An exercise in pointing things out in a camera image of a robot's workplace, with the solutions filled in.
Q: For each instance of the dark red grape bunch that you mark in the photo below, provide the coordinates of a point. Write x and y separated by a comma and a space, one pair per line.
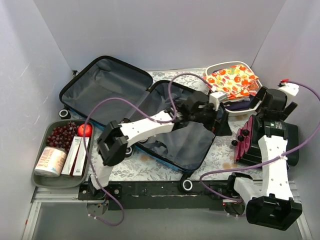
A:
62, 136

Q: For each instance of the red apple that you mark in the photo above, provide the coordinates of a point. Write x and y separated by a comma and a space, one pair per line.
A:
84, 130

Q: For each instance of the blue fish-print suitcase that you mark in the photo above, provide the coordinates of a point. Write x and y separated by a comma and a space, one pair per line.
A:
109, 89

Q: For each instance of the white small box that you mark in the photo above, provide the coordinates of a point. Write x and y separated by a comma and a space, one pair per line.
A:
71, 156
80, 160

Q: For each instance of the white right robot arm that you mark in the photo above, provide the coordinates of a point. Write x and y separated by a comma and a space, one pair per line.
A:
264, 137

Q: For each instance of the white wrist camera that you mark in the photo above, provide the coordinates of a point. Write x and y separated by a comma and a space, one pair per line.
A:
290, 89
216, 98

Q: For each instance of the dark purple garment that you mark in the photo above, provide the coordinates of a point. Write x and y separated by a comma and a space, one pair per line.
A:
237, 105

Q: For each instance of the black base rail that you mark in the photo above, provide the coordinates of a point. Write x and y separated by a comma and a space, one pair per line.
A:
137, 195

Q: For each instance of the orange floral cloth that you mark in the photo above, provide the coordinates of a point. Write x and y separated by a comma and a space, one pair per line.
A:
237, 81

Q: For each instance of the dark green tray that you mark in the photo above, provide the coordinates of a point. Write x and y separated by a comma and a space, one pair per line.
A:
62, 181

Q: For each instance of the cream plastic basin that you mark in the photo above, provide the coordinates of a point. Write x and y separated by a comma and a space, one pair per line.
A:
215, 67

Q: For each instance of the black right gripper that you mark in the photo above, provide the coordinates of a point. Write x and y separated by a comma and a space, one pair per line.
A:
251, 144

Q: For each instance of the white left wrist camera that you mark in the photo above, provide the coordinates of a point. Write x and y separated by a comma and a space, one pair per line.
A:
216, 98

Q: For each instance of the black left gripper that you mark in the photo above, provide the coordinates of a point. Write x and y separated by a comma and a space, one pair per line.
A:
219, 120

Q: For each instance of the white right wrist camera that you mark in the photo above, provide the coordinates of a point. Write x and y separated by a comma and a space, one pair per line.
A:
290, 89

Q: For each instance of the black storage box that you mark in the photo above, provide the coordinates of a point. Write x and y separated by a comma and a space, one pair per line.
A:
253, 155

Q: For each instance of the floral fern table mat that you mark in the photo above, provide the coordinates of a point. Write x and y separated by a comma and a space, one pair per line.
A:
142, 167

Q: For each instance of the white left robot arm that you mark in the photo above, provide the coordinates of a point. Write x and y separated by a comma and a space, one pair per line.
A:
116, 138

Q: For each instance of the pink patterned packet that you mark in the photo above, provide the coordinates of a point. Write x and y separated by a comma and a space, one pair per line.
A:
51, 162

